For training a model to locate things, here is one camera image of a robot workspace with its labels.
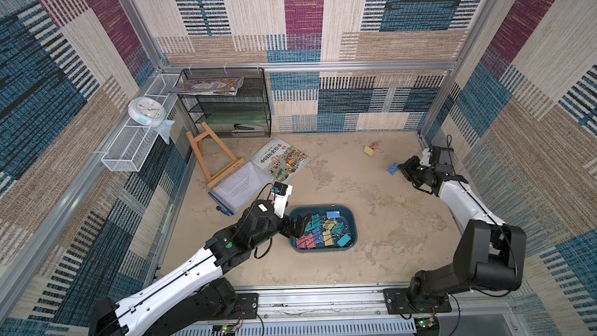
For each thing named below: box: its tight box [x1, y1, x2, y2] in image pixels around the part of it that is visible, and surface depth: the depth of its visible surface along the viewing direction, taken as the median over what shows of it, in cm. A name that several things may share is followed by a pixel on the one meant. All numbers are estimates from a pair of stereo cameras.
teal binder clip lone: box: [336, 233, 352, 248], surface depth 86 cm
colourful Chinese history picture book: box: [250, 136, 312, 184], surface depth 113 cm
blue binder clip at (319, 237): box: [311, 227, 325, 245], surface depth 88 cm
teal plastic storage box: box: [289, 204, 359, 253], surface depth 89 cm
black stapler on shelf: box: [233, 122, 265, 130], surface depth 112 cm
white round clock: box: [127, 96, 168, 128], surface depth 76 cm
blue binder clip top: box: [325, 210, 341, 219], surface depth 91 cm
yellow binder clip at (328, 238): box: [323, 229, 334, 247], surface depth 87 cm
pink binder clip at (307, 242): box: [300, 233, 317, 250], surface depth 86 cm
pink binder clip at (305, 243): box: [296, 233, 312, 250], surface depth 86 cm
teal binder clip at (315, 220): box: [311, 213, 322, 229], surface depth 91 cm
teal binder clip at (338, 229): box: [331, 221, 346, 235], surface depth 89 cm
